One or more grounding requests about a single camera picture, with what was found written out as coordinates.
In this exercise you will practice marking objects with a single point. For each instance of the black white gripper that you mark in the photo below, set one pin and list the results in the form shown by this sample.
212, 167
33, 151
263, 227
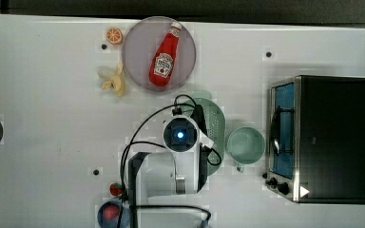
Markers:
204, 144

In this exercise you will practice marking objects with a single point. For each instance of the green plastic strainer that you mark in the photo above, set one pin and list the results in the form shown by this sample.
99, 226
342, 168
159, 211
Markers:
215, 125

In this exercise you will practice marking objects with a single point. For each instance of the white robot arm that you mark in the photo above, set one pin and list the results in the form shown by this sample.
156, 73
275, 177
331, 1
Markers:
181, 169

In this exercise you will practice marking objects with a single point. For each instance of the green plastic cup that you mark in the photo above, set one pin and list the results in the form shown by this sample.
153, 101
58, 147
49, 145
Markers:
245, 145

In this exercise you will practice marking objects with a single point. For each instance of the red ketchup bottle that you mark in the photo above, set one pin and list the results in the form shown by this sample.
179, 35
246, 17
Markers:
164, 60

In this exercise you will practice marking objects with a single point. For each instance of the red strawberry toy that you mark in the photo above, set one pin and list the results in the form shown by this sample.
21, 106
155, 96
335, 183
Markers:
115, 189

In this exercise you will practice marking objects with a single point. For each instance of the peeled banana toy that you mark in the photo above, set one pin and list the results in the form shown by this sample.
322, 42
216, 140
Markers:
113, 79

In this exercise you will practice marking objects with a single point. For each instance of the black toaster oven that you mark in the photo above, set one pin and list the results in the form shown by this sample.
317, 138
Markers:
315, 142

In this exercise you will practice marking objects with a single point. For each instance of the red fruit in bowl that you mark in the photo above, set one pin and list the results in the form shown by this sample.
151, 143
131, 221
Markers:
111, 212

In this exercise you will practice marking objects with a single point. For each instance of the orange slice toy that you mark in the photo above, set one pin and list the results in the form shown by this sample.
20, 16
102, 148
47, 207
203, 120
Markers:
114, 36

